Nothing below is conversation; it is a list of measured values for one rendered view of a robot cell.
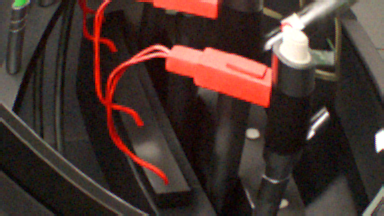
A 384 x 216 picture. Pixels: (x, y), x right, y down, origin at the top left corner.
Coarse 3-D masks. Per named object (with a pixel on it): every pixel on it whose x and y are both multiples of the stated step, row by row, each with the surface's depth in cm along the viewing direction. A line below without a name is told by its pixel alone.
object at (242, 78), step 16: (176, 48) 60; (208, 48) 60; (176, 64) 59; (192, 64) 59; (208, 64) 59; (224, 64) 59; (240, 64) 58; (256, 64) 59; (208, 80) 59; (224, 80) 59; (240, 80) 58; (256, 80) 58; (240, 96) 59; (256, 96) 58
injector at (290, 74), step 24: (288, 72) 56; (312, 72) 56; (288, 96) 57; (312, 96) 58; (288, 120) 58; (312, 120) 60; (264, 144) 60; (288, 144) 59; (312, 144) 60; (288, 168) 61; (264, 192) 62
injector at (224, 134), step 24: (240, 0) 62; (216, 24) 65; (240, 24) 63; (216, 48) 66; (240, 48) 64; (264, 48) 66; (216, 120) 69; (240, 120) 68; (216, 144) 70; (240, 144) 69; (216, 168) 70; (216, 192) 72
